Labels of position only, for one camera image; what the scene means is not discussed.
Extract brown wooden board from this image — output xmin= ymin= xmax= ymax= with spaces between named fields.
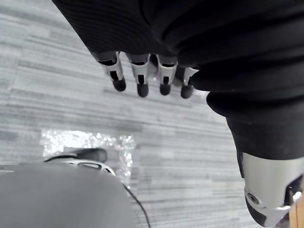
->
xmin=287 ymin=199 xmax=304 ymax=228

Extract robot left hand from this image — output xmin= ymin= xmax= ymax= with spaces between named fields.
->
xmin=51 ymin=0 xmax=304 ymax=228

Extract silver robot leg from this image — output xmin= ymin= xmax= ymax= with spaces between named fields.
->
xmin=0 ymin=159 xmax=140 ymax=228

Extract glittery silver floor mat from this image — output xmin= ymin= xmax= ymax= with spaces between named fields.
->
xmin=40 ymin=129 xmax=136 ymax=188

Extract black cable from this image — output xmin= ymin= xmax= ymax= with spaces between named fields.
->
xmin=122 ymin=184 xmax=152 ymax=228

